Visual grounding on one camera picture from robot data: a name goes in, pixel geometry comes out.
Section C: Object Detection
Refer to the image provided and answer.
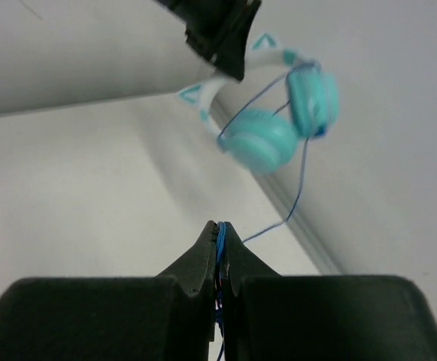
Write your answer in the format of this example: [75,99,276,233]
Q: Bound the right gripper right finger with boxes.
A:
[223,223,437,360]

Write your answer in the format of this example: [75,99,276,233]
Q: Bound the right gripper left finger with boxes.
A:
[0,222,218,360]

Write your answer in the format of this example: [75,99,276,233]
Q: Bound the blue headphone cable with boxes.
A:
[214,62,326,361]

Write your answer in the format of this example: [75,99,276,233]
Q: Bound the aluminium table frame rail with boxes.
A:
[210,89,351,275]

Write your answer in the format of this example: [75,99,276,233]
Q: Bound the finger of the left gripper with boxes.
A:
[158,0,262,81]

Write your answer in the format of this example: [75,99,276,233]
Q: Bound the teal cat-ear headphones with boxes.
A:
[177,32,338,174]

